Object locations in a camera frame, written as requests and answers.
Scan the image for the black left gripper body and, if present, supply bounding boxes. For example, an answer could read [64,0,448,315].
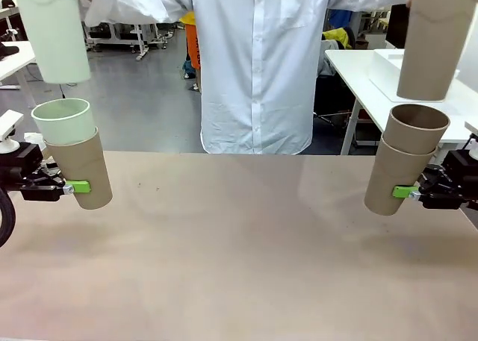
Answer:
[0,143,46,189]

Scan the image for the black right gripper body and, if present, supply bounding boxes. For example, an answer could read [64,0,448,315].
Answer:
[444,149,478,202]

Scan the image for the light green cup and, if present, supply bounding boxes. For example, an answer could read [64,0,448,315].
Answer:
[31,98,99,146]
[13,0,93,84]

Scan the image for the white plastic basket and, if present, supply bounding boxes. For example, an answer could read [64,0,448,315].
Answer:
[367,49,461,104]

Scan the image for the person's right forearm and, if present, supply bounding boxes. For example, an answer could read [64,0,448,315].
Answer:
[84,0,158,27]

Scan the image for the small white desk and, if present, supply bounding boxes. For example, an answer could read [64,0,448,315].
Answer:
[0,40,38,109]

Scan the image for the black object on desk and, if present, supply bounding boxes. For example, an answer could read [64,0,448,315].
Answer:
[0,44,20,61]

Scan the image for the large white desk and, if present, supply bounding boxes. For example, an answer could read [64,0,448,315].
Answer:
[323,49,478,156]

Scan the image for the black monitor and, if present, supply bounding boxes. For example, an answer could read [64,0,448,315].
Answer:
[384,3,410,50]

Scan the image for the white workbench with metal legs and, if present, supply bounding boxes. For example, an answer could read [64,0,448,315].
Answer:
[84,19,160,61]

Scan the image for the yellow green jacket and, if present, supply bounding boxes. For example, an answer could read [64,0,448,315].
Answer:
[321,26,355,50]

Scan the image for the mannequin yellow jacket orange shorts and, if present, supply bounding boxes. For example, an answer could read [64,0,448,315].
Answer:
[179,12,202,92]

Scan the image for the person in blue jacket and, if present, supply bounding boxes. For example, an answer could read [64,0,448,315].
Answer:
[328,8,359,32]

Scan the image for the person in white shirt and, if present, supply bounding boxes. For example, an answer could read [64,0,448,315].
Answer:
[149,0,337,156]

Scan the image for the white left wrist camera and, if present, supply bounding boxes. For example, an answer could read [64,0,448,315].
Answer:
[0,109,25,155]

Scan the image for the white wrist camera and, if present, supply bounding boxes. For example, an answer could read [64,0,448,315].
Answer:
[0,109,25,155]
[464,119,478,161]

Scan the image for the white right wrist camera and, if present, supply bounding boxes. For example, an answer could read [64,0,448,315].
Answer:
[464,119,478,161]

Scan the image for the black braided cable sleeve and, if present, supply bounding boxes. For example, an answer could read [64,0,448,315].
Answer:
[0,187,18,248]

